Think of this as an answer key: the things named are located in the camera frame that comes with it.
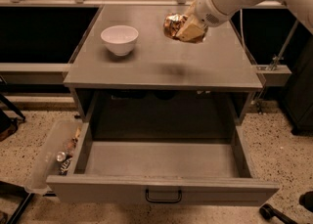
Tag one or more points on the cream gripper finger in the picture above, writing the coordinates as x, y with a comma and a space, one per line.
193, 30
191, 9

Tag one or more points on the grey cabinet with counter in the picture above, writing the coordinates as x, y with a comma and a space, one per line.
162, 84

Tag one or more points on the black drawer handle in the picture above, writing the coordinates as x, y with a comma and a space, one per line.
163, 197

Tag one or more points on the black caster wheel base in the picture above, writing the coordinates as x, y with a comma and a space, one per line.
267, 211

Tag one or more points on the metal diagonal strut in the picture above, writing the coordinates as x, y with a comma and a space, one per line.
276, 59

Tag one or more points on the black stand leg left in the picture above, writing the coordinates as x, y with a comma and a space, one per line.
11, 106

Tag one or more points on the dark snack packet in bin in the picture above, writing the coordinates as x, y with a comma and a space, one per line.
65, 166

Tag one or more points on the open grey top drawer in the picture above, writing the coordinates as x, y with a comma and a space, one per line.
211, 171

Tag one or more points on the silver can in bin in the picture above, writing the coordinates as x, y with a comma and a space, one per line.
61, 156

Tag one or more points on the white ceramic bowl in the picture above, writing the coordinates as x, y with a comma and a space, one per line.
120, 39

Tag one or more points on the clear plastic side bin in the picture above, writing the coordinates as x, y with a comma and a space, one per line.
63, 137

